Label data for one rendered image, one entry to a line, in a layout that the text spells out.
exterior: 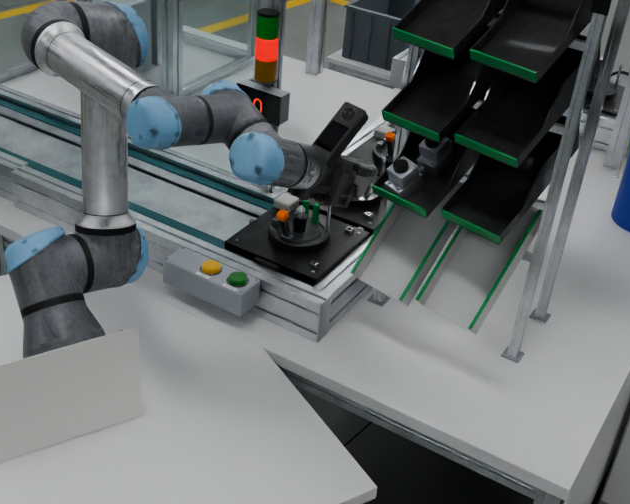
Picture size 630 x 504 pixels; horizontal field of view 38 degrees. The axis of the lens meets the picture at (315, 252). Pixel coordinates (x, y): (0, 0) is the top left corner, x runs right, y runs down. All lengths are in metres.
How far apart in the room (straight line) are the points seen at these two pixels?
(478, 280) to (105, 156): 0.76
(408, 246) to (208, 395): 0.51
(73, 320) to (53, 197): 0.65
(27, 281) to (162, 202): 0.66
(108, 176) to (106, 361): 0.35
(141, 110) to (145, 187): 1.01
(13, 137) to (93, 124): 0.90
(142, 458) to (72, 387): 0.18
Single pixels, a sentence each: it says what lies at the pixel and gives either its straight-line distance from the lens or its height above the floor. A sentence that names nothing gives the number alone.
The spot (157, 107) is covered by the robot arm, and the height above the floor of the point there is 1.51.
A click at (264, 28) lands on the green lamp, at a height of 1.39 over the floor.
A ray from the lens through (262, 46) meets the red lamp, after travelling 2.06.
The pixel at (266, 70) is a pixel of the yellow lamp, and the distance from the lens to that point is 2.07.
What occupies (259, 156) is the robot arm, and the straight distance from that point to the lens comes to 1.35.
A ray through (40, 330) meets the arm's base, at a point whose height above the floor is 1.04.
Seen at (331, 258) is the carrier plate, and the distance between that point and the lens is 2.00.
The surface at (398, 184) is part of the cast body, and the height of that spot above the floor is 1.23.
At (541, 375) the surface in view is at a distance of 1.97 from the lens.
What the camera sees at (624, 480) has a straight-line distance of 2.68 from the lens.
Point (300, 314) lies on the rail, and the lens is 1.92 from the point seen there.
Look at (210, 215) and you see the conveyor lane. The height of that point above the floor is 0.92.
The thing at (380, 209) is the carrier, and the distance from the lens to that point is 2.20.
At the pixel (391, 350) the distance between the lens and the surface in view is 1.94.
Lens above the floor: 2.07
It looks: 33 degrees down
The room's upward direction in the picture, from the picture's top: 5 degrees clockwise
